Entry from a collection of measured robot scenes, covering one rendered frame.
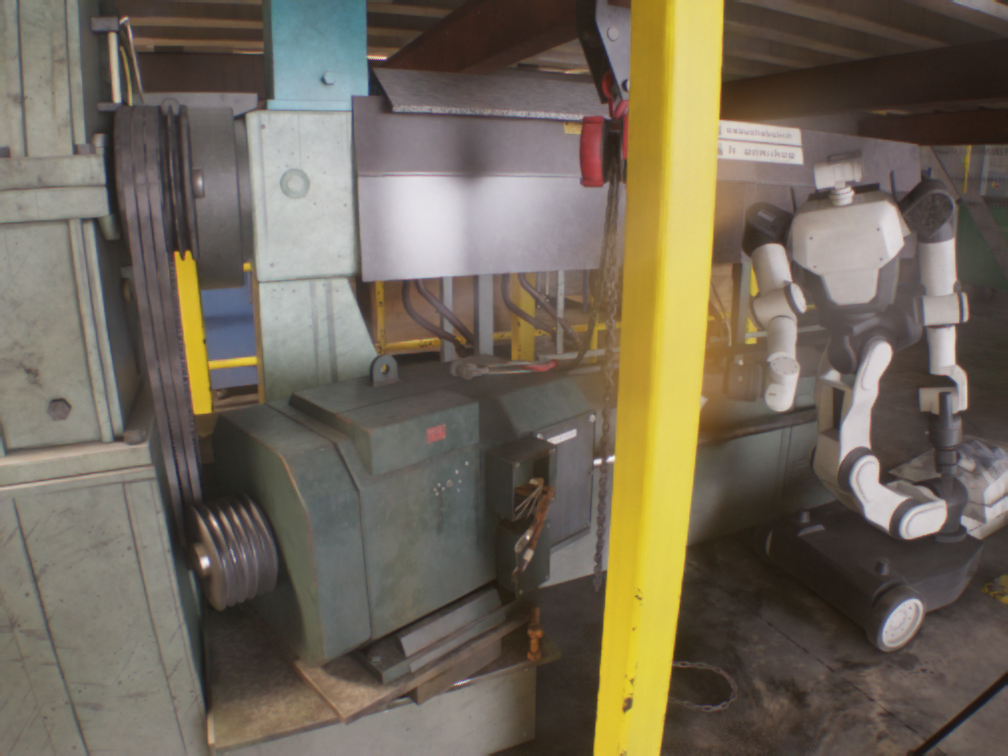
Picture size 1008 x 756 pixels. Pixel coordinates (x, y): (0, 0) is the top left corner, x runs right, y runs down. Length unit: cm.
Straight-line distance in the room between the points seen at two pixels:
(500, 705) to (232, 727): 59
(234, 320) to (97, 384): 310
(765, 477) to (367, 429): 188
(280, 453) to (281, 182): 81
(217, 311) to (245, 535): 315
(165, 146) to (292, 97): 61
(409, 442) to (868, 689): 145
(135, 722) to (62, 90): 117
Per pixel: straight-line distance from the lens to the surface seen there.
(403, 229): 177
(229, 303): 430
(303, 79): 179
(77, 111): 125
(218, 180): 162
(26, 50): 130
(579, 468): 154
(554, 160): 195
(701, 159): 99
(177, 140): 124
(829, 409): 210
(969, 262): 1026
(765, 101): 355
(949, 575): 240
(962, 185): 622
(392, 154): 177
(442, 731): 160
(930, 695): 214
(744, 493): 265
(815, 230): 182
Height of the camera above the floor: 126
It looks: 16 degrees down
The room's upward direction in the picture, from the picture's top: straight up
